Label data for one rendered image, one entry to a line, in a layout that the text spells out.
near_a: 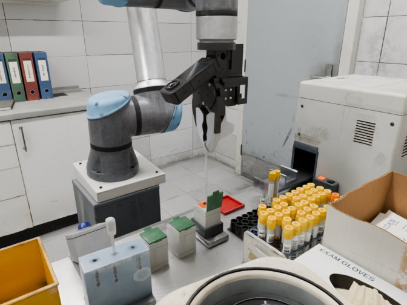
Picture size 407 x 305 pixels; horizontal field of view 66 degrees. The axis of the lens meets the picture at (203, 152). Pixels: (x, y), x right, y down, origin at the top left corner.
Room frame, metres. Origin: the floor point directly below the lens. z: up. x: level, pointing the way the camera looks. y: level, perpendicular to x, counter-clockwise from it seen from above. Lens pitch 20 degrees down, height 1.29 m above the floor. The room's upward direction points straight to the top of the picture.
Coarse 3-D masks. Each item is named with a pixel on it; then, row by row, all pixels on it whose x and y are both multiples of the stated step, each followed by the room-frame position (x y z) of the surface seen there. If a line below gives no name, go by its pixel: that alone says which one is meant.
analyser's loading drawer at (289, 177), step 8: (280, 168) 0.83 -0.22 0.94; (288, 168) 0.81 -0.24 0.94; (296, 168) 0.88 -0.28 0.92; (304, 168) 0.88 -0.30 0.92; (280, 176) 0.77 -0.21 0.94; (288, 176) 0.80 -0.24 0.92; (296, 176) 0.78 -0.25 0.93; (304, 176) 0.82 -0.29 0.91; (312, 176) 0.82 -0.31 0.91; (256, 184) 0.76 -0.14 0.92; (264, 184) 0.74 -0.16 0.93; (280, 184) 0.77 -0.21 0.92; (288, 184) 0.77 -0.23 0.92; (296, 184) 0.78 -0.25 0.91
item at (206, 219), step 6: (198, 204) 0.60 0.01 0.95; (204, 204) 0.61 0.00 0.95; (198, 210) 0.59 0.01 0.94; (204, 210) 0.57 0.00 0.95; (216, 210) 0.58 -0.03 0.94; (198, 216) 0.59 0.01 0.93; (204, 216) 0.57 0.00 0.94; (210, 216) 0.57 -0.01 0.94; (216, 216) 0.58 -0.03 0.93; (198, 222) 0.59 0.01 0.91; (204, 222) 0.57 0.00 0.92; (210, 222) 0.57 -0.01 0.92; (216, 222) 0.58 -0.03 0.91
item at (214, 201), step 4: (216, 192) 0.57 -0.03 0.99; (220, 192) 0.58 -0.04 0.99; (208, 196) 0.56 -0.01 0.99; (212, 196) 0.57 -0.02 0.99; (216, 196) 0.57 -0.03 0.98; (220, 196) 0.58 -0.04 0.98; (208, 200) 0.56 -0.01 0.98; (212, 200) 0.57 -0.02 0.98; (216, 200) 0.58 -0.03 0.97; (220, 200) 0.58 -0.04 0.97; (208, 204) 0.56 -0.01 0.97; (212, 204) 0.57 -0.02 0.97; (216, 204) 0.58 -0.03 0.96; (220, 204) 0.58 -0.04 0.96; (208, 208) 0.57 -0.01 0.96; (212, 208) 0.57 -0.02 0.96; (216, 208) 0.58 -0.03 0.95
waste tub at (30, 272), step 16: (32, 240) 0.44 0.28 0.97; (0, 256) 0.41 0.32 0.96; (16, 256) 0.42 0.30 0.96; (32, 256) 0.44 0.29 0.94; (0, 272) 0.41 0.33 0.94; (16, 272) 0.42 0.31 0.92; (32, 272) 0.43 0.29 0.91; (48, 272) 0.38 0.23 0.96; (0, 288) 0.40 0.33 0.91; (16, 288) 0.42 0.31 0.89; (32, 288) 0.43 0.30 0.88; (48, 288) 0.33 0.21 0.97; (0, 304) 0.39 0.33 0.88; (16, 304) 0.31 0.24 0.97; (32, 304) 0.32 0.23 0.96; (48, 304) 0.33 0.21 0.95
